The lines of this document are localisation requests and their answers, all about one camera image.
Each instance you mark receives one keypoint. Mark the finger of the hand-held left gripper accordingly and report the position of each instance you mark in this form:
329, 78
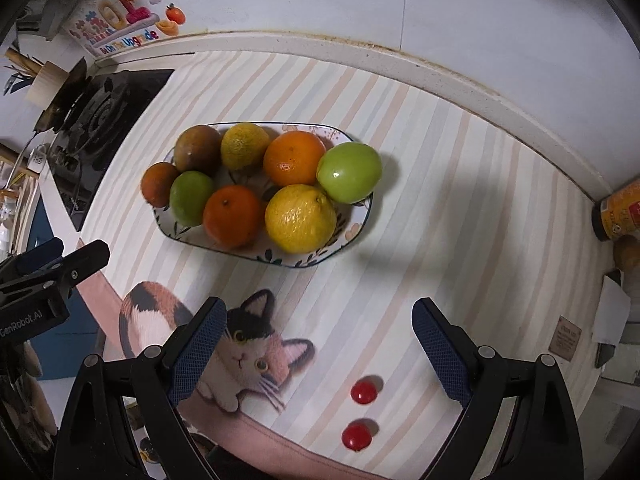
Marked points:
32, 259
80, 262

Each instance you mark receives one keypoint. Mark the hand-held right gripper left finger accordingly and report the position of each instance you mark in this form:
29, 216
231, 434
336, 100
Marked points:
200, 345

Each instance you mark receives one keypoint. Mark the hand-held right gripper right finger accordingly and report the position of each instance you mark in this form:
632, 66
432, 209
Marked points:
440, 350

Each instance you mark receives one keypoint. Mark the dark red-orange citrus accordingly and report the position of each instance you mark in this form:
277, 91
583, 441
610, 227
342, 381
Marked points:
157, 185

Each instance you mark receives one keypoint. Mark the green apple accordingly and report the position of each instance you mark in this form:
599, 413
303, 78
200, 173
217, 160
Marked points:
350, 172
190, 197

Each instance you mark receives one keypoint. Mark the orange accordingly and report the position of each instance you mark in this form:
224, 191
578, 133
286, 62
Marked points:
231, 215
292, 157

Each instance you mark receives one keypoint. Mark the floral oval plate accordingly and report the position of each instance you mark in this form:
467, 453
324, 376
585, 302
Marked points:
356, 217

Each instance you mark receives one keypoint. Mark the yellow lemon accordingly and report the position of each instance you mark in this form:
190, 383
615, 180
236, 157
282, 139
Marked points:
300, 217

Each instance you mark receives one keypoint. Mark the brown round fruit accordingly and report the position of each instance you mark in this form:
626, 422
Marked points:
197, 149

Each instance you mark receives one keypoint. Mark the yellow-green citrus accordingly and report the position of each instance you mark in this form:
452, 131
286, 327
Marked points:
244, 145

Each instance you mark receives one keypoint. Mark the blue kitchen cabinet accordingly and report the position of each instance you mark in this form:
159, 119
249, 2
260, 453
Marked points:
82, 330

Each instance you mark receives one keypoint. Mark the red cherry tomato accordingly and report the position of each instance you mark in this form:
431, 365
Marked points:
356, 436
364, 391

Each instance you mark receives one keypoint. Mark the black gas stove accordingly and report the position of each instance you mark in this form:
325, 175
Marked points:
115, 105

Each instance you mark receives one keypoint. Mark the black phone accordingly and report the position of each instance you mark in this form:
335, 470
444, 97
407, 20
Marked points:
604, 355

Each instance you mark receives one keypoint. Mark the striped cat print mat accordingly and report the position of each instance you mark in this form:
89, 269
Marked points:
450, 185

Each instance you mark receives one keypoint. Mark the white paper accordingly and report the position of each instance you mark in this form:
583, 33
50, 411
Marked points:
610, 310

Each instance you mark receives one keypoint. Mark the beige utensil holder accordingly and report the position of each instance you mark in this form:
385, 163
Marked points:
47, 82

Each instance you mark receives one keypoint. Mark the wooden utensils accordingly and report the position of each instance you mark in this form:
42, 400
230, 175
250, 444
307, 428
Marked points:
22, 60

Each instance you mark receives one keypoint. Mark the brown kiwi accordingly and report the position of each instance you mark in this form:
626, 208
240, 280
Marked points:
630, 257

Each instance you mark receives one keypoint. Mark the soy sauce bottle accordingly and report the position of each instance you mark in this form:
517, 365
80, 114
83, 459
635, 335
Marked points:
620, 210

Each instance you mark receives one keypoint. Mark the black range hood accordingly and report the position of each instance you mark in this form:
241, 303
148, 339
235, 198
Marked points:
50, 5

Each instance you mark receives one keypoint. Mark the colourful wall sticker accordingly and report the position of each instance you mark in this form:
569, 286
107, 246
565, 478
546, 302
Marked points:
120, 15

